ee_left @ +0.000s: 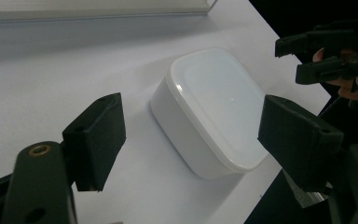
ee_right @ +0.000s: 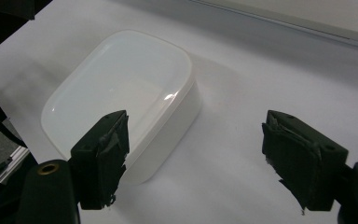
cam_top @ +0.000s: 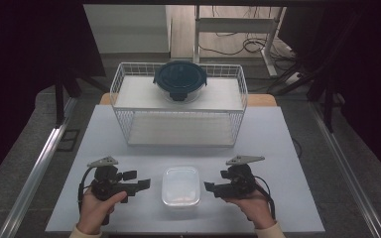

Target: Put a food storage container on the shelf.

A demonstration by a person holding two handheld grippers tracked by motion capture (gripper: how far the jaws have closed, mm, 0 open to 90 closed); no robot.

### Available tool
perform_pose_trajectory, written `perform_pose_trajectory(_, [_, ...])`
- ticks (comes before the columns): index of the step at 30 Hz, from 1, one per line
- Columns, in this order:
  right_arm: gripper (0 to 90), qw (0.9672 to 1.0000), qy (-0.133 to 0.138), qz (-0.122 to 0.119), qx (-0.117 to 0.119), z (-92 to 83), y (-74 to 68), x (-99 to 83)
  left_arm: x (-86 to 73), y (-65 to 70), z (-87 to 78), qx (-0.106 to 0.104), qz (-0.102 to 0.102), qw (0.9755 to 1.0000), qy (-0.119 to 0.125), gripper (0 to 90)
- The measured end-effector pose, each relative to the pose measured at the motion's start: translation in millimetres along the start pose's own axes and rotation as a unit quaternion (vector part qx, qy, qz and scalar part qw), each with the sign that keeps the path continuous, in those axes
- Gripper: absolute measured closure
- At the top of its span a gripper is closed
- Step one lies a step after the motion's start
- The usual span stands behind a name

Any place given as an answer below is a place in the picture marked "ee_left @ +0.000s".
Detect grey board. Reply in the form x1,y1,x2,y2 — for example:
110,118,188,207
0,0,213,23

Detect white rectangular lidded container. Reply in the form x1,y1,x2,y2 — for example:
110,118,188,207
150,47,270,181

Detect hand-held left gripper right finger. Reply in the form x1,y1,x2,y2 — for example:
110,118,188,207
256,93,346,193

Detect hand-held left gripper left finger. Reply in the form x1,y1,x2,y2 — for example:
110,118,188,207
62,91,128,192

